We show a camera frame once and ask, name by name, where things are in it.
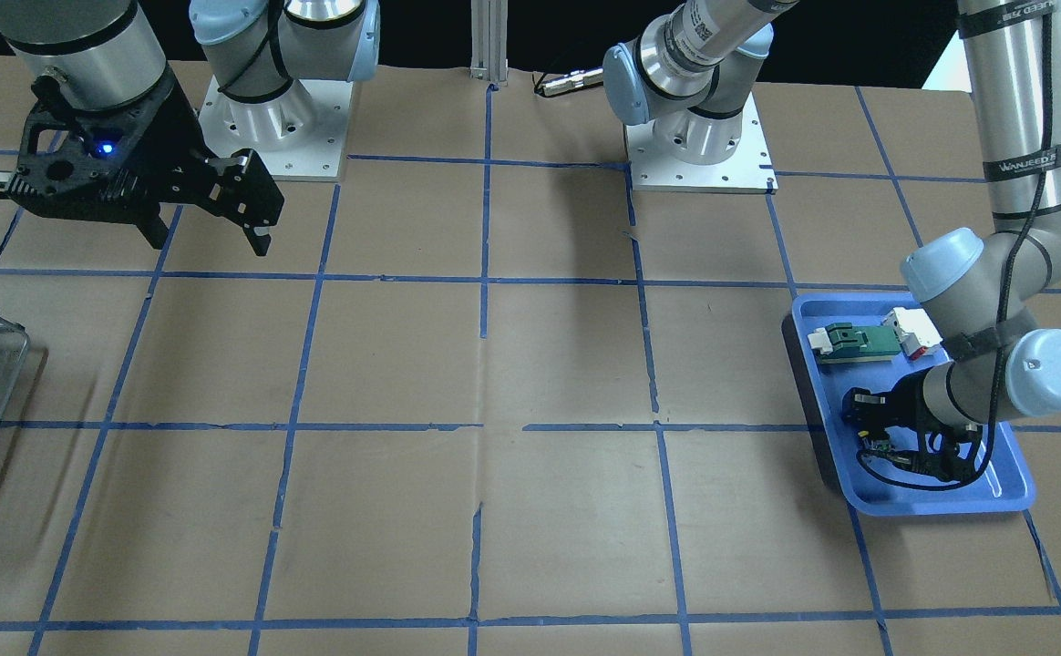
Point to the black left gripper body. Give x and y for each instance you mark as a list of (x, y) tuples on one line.
[(901, 402)]

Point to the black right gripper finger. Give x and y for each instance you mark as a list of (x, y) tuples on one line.
[(246, 194)]

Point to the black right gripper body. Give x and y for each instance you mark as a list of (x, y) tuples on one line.
[(172, 150)]

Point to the red push button switch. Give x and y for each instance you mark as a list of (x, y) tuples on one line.
[(878, 444)]

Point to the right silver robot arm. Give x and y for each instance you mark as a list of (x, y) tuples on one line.
[(109, 52)]

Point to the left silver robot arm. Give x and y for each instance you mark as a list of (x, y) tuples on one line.
[(693, 69)]

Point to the white circuit breaker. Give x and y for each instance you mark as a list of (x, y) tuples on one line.
[(914, 332)]

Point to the green circuit board module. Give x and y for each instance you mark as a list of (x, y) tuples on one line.
[(850, 343)]

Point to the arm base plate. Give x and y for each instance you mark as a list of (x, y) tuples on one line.
[(699, 146), (301, 135)]

